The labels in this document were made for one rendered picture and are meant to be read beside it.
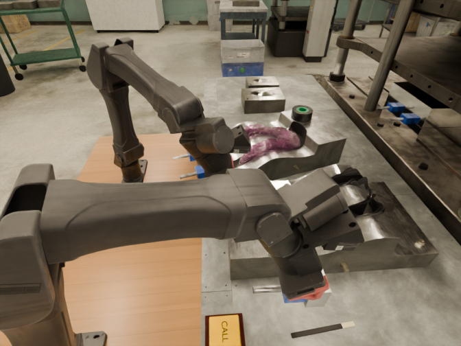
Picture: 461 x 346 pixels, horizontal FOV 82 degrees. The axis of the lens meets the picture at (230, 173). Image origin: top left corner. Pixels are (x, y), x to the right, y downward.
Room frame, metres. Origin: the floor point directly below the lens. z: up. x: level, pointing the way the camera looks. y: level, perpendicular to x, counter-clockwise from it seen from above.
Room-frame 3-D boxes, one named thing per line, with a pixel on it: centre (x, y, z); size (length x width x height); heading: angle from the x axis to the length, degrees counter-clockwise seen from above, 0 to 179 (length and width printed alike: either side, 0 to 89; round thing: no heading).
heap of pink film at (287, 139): (0.82, -0.13, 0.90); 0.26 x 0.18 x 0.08; 111
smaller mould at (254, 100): (1.28, -0.16, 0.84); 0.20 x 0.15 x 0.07; 94
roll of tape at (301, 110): (0.95, -0.28, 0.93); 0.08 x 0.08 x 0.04
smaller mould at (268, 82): (1.48, -0.18, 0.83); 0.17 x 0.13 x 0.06; 94
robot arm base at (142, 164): (0.71, 0.34, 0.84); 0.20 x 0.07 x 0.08; 6
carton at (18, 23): (7.04, 5.11, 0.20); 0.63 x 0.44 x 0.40; 0
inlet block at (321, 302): (0.24, -0.11, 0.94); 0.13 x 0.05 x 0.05; 94
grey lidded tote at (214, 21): (7.16, 0.24, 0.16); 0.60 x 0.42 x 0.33; 87
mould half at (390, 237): (0.48, -0.24, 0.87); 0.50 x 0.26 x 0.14; 94
